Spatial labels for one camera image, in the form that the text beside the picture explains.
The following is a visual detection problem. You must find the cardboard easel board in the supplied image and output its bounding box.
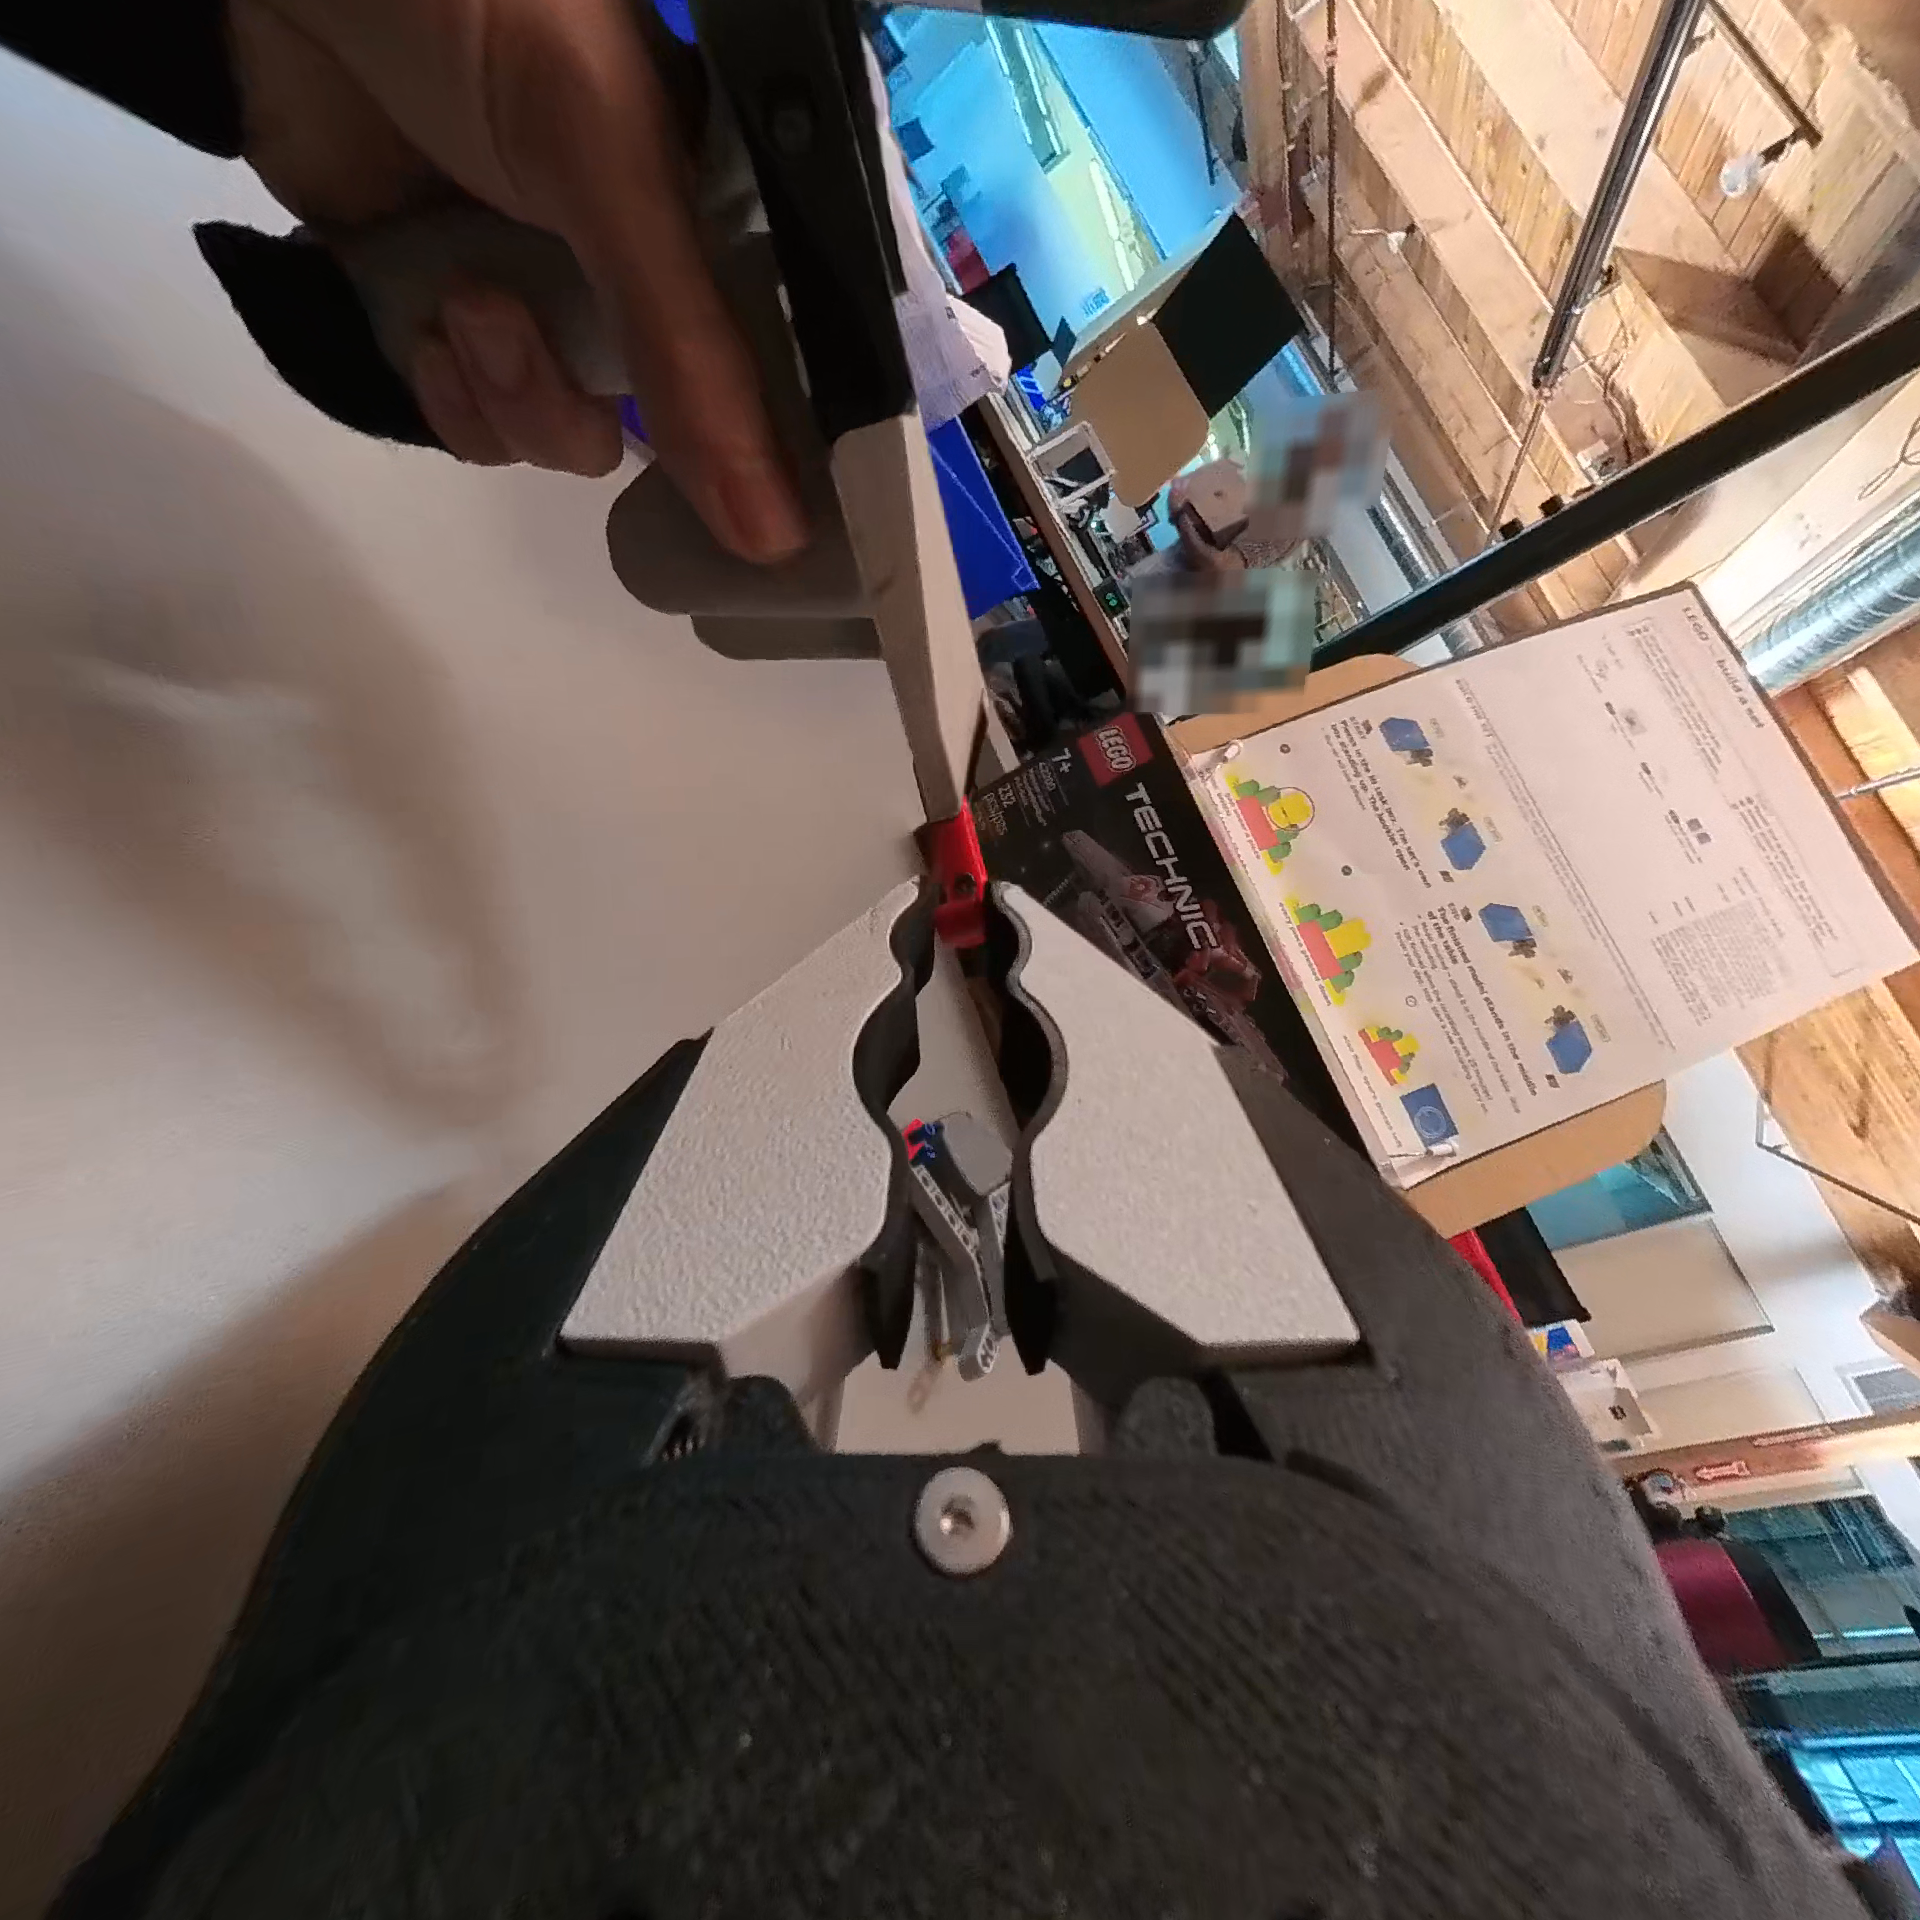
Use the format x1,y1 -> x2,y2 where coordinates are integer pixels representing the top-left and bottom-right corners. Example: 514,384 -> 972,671
1160,576 -> 1920,1243
1072,216 -> 1310,471

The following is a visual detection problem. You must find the black stand pole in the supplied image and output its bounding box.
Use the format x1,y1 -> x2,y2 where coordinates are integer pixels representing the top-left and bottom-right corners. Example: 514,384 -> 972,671
1311,306 -> 1920,671

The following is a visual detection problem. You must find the black lego set box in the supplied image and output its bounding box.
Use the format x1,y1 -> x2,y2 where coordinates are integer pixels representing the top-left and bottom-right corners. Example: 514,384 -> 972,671
967,710 -> 1308,1088

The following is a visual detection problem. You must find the red angled lego beam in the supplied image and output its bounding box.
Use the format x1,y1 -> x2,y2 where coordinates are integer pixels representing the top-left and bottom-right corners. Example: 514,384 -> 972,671
919,807 -> 991,946

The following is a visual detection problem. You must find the blue plastic bin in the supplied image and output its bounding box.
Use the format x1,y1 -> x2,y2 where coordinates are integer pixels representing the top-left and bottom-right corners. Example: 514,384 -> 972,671
919,415 -> 1039,619

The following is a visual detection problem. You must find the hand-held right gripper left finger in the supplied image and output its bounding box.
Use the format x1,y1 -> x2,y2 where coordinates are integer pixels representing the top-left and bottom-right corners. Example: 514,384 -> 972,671
560,878 -> 941,1374

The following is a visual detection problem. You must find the maroon water bottle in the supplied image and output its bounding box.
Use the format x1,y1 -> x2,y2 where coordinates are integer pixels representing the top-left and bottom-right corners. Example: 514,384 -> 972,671
1655,1536 -> 1789,1679

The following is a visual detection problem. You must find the silver air duct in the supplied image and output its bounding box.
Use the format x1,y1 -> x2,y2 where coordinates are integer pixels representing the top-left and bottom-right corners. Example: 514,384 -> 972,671
1747,538 -> 1920,695

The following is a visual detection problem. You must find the white paper bag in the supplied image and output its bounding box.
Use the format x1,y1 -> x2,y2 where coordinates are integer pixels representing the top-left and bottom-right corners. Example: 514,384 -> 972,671
895,286 -> 1010,440

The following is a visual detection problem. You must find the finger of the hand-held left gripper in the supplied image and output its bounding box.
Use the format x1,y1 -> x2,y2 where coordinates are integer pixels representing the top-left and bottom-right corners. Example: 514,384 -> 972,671
824,406 -> 995,836

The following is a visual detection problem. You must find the instruction poster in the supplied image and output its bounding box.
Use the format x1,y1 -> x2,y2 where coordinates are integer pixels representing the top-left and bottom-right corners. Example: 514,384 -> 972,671
1200,592 -> 1920,1186

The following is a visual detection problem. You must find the person's left hand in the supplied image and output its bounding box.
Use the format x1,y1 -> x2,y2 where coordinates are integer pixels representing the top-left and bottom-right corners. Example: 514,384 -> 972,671
223,0 -> 822,567

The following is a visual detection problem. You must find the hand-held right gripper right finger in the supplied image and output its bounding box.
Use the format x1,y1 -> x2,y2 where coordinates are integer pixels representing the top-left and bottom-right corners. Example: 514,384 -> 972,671
991,882 -> 1367,1374

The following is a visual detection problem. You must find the grey lego assembly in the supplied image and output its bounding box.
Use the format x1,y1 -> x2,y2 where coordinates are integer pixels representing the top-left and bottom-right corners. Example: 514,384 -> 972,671
895,1110 -> 1023,1383

